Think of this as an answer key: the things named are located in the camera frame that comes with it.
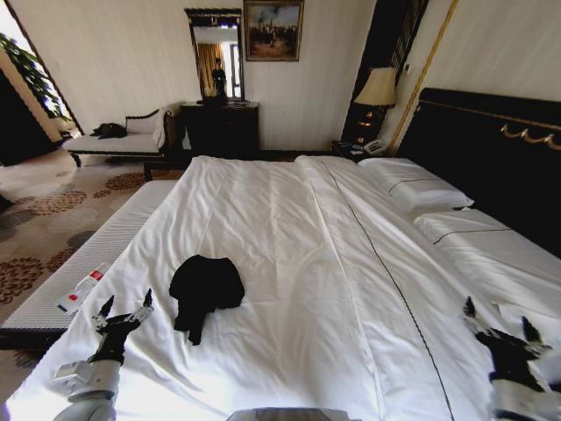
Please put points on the dark bundle of clothing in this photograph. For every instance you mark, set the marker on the dark bundle of clothing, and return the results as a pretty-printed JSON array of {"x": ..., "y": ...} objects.
[{"x": 108, "y": 130}]

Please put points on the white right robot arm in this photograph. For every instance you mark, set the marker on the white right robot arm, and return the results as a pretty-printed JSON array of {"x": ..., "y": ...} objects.
[{"x": 519, "y": 400}]

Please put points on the white telephone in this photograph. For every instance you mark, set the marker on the white telephone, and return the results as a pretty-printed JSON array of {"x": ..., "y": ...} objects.
[{"x": 374, "y": 146}]

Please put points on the black headboard with gold trim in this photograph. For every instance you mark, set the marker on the black headboard with gold trim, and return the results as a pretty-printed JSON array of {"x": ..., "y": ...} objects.
[{"x": 482, "y": 153}]

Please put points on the white duvet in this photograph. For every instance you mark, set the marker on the white duvet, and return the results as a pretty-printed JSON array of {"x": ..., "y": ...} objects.
[{"x": 307, "y": 259}]

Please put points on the white pillow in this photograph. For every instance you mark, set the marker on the white pillow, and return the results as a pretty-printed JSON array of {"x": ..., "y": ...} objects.
[
  {"x": 412, "y": 184},
  {"x": 473, "y": 239}
]

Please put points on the gold framed painting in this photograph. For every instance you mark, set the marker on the gold framed painting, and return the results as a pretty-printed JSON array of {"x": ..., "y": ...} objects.
[{"x": 272, "y": 30}]

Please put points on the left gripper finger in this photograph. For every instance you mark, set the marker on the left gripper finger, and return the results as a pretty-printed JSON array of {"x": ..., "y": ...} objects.
[
  {"x": 144, "y": 310},
  {"x": 101, "y": 318}
]

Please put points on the person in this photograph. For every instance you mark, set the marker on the person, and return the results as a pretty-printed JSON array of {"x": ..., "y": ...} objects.
[{"x": 218, "y": 76}]

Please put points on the white and red remote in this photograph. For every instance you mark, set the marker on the white and red remote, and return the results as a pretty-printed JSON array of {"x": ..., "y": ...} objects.
[{"x": 81, "y": 289}]

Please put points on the dark framed mirror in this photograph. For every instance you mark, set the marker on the dark framed mirror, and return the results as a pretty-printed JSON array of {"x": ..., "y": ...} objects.
[{"x": 219, "y": 52}]

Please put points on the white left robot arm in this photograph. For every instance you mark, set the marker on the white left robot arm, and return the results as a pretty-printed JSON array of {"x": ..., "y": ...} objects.
[{"x": 90, "y": 381}]

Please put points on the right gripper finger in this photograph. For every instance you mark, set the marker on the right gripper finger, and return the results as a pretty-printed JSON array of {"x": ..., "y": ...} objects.
[
  {"x": 531, "y": 331},
  {"x": 470, "y": 313}
]

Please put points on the dark wooden nightstand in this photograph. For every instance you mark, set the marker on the dark wooden nightstand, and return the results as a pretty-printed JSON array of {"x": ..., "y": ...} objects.
[{"x": 344, "y": 149}]

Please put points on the green leafy plant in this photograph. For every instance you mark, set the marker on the green leafy plant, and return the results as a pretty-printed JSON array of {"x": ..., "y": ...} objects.
[{"x": 35, "y": 74}]

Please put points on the dark wooden dresser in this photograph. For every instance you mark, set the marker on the dark wooden dresser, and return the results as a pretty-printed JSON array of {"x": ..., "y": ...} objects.
[{"x": 219, "y": 127}]

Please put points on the robot front shell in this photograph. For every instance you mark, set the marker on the robot front shell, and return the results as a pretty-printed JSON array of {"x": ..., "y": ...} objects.
[{"x": 287, "y": 415}]

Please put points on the gold wall trim strip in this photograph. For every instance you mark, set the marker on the gold wall trim strip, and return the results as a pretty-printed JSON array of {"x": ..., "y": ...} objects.
[{"x": 423, "y": 70}]

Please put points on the table lamp with cream shade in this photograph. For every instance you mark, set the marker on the table lamp with cream shade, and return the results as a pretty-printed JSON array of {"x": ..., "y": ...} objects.
[{"x": 376, "y": 87}]

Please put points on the white chaise longue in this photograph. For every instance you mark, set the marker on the white chaise longue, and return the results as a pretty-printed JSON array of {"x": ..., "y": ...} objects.
[{"x": 122, "y": 142}]

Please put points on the white striped bed bench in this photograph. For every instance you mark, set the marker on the white striped bed bench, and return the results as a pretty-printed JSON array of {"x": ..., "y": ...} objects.
[{"x": 101, "y": 237}]

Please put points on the black garment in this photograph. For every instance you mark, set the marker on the black garment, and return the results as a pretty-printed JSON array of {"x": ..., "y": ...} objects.
[{"x": 206, "y": 285}]

